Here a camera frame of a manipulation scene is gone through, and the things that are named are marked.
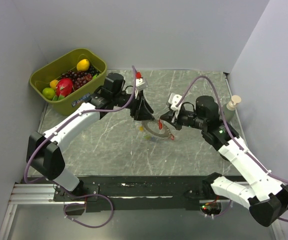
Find soap pump bottle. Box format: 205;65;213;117
222;95;242;122

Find yellow lemon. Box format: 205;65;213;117
76;58;90;72

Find dark red grape bunch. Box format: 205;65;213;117
59;65;101;91

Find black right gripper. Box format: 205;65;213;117
160;106;207;131

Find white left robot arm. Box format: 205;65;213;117
24;71;154;201

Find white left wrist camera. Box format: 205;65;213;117
135;78;148;92

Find small orange fruit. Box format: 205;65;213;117
49;79;59;89

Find green lime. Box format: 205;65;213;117
42;87;56;101

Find aluminium rail frame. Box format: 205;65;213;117
0;181;65;240

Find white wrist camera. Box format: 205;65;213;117
135;78;148;92
168;92;183;111

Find olive green plastic bin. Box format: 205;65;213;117
29;48;107;116

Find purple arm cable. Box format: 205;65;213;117
175;76;288;223
23;65;141;228

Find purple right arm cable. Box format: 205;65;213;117
175;76;288;223

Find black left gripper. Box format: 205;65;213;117
112;89;155;122

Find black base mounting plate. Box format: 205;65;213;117
51;175;226;214

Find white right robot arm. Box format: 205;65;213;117
160;93;288;227

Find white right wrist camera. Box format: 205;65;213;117
168;92;183;111

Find red dragon fruit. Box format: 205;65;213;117
55;78;73;98

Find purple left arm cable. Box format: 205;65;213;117
23;65;141;228

